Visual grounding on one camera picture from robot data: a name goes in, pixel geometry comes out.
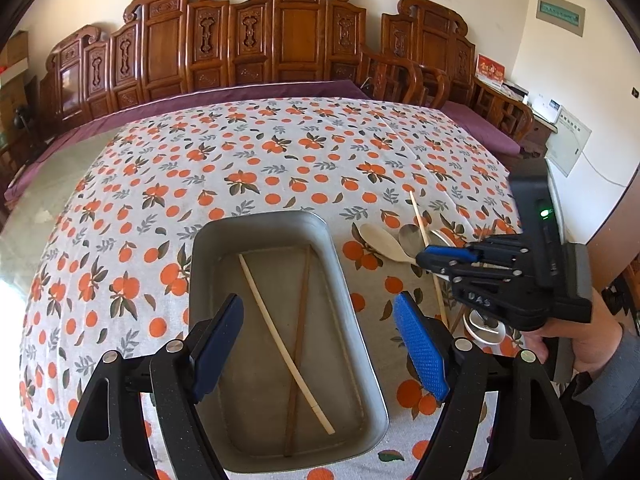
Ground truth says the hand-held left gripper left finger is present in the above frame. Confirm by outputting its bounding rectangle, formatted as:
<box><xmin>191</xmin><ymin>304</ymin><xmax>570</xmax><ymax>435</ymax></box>
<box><xmin>57</xmin><ymin>292</ymin><xmax>245</xmax><ymax>480</ymax></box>

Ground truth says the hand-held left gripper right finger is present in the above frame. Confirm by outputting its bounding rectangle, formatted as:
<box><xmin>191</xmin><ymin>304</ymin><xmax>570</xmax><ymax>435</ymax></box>
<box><xmin>392</xmin><ymin>290</ymin><xmax>583</xmax><ymax>480</ymax></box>

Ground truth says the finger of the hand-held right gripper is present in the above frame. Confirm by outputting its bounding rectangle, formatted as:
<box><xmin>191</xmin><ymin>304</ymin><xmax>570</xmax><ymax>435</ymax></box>
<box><xmin>415</xmin><ymin>254</ymin><xmax>524</xmax><ymax>287</ymax></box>
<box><xmin>424</xmin><ymin>234</ymin><xmax>532</xmax><ymax>266</ymax></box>

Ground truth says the metal spoon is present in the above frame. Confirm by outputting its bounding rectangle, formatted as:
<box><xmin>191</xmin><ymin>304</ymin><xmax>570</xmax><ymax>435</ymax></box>
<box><xmin>398</xmin><ymin>224</ymin><xmax>430</xmax><ymax>267</ymax></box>

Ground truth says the light wooden chopstick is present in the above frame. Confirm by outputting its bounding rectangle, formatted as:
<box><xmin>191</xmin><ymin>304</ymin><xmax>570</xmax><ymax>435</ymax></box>
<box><xmin>237</xmin><ymin>253</ymin><xmax>336</xmax><ymax>435</ymax></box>
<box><xmin>408</xmin><ymin>190</ymin><xmax>450</xmax><ymax>327</ymax></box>

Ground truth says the wooden spoon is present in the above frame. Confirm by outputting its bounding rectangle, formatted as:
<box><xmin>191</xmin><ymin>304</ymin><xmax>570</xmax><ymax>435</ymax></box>
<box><xmin>358</xmin><ymin>222</ymin><xmax>418</xmax><ymax>266</ymax></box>

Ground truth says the white plastic spoon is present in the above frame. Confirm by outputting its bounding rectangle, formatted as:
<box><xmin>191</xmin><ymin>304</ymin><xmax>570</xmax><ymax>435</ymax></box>
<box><xmin>464</xmin><ymin>308</ymin><xmax>507</xmax><ymax>346</ymax></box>

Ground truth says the rectangular metal tray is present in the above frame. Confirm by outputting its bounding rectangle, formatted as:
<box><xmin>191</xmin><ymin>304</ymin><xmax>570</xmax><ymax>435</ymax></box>
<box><xmin>188</xmin><ymin>211</ymin><xmax>390</xmax><ymax>472</ymax></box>

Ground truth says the dark brown chopstick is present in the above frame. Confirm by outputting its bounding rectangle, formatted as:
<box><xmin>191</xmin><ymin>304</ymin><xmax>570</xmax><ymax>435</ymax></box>
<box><xmin>283</xmin><ymin>244</ymin><xmax>312</xmax><ymax>457</ymax></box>

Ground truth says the person's right forearm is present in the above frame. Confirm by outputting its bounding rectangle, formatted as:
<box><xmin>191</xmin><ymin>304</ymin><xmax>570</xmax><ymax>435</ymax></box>
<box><xmin>560</xmin><ymin>320</ymin><xmax>640</xmax><ymax>466</ymax></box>

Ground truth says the person's right hand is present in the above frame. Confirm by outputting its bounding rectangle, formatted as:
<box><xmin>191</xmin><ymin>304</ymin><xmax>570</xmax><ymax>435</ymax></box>
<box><xmin>529</xmin><ymin>286</ymin><xmax>624</xmax><ymax>376</ymax></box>

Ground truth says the short purple bench cushion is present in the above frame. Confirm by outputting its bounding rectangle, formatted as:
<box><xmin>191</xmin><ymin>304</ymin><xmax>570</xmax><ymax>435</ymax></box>
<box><xmin>440</xmin><ymin>100</ymin><xmax>523</xmax><ymax>157</ymax></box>

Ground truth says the white printed board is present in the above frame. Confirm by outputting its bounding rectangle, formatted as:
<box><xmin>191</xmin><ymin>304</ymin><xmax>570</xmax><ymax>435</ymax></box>
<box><xmin>544</xmin><ymin>105</ymin><xmax>594</xmax><ymax>177</ymax></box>

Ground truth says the wooden side table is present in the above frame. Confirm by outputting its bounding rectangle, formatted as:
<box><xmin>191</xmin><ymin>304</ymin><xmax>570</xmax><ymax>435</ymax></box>
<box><xmin>522</xmin><ymin>110</ymin><xmax>558</xmax><ymax>158</ymax></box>

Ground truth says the white desktop device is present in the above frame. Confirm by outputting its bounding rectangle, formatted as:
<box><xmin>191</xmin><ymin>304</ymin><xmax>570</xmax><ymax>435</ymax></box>
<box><xmin>529</xmin><ymin>96</ymin><xmax>563</xmax><ymax>122</ymax></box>

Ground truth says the wooden armchair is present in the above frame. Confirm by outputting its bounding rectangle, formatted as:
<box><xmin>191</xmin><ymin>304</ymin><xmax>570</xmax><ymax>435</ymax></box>
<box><xmin>360</xmin><ymin>47</ymin><xmax>451</xmax><ymax>108</ymax></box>

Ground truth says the orange fruit print tablecloth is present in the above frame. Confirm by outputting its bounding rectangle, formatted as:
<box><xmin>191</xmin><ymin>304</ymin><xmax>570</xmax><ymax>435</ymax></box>
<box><xmin>17</xmin><ymin>96</ymin><xmax>531</xmax><ymax>480</ymax></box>

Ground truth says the red gift box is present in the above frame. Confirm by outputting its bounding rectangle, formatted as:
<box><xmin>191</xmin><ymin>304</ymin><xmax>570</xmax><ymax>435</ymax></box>
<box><xmin>475</xmin><ymin>54</ymin><xmax>507</xmax><ymax>85</ymax></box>

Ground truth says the carved wooden bench backrest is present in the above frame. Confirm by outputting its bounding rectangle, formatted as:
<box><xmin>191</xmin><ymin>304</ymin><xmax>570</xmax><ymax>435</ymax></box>
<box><xmin>107</xmin><ymin>0</ymin><xmax>232</xmax><ymax>111</ymax></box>
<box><xmin>380</xmin><ymin>0</ymin><xmax>477</xmax><ymax>106</ymax></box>
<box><xmin>229</xmin><ymin>0</ymin><xmax>368</xmax><ymax>86</ymax></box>
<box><xmin>37</xmin><ymin>24</ymin><xmax>112</xmax><ymax>133</ymax></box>

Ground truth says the cardboard box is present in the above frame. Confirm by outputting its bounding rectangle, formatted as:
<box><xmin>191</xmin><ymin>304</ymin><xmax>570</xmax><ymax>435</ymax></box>
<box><xmin>0</xmin><ymin>30</ymin><xmax>31</xmax><ymax>70</ymax></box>

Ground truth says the grey green wall sign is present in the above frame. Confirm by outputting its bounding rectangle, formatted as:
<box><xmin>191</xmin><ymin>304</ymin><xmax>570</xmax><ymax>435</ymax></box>
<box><xmin>536</xmin><ymin>0</ymin><xmax>586</xmax><ymax>37</ymax></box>

